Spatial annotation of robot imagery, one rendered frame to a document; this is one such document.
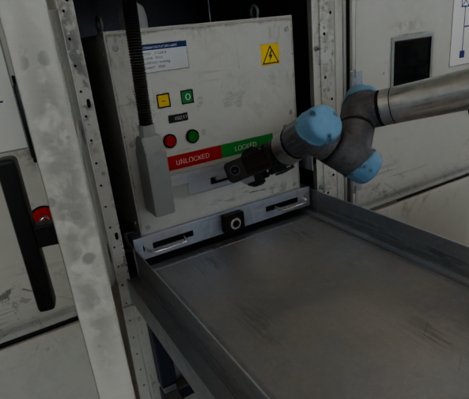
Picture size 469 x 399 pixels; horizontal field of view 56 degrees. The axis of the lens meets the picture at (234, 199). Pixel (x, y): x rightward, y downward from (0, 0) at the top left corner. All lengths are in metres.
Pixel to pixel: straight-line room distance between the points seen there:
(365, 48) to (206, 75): 0.46
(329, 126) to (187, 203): 0.45
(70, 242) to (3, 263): 0.64
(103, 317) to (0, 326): 0.67
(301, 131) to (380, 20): 0.59
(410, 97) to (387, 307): 0.41
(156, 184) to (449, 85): 0.61
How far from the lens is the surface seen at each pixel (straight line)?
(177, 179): 1.06
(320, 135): 0.82
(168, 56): 1.06
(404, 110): 0.95
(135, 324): 1.16
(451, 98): 0.93
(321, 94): 1.26
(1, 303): 1.04
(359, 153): 0.89
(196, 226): 1.15
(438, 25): 1.55
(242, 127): 1.16
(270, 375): 0.77
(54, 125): 0.35
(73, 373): 1.16
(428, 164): 1.61
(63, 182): 0.35
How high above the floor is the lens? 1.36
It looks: 20 degrees down
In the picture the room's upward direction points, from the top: 6 degrees counter-clockwise
